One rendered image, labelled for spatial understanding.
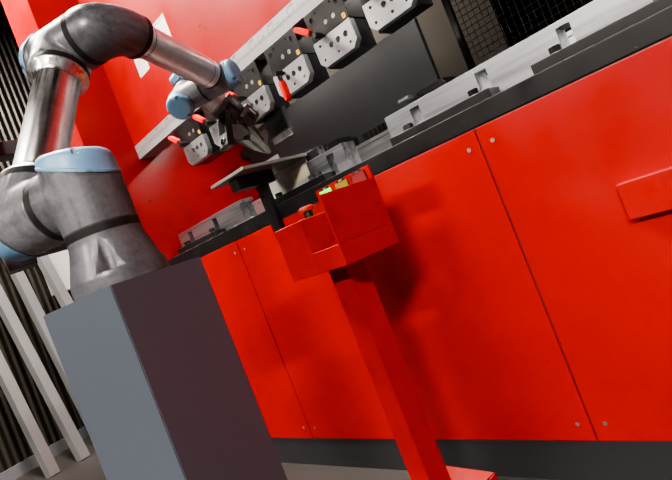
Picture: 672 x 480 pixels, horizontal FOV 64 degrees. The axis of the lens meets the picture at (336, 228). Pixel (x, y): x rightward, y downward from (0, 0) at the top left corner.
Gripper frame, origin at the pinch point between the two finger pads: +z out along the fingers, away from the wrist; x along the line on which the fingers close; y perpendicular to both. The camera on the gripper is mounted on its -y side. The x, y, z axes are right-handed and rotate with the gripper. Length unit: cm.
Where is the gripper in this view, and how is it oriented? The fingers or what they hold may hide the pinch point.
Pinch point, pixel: (266, 151)
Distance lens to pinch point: 172.0
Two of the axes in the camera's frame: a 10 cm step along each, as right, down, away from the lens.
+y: 2.6, -7.8, 5.6
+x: -6.6, 2.7, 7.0
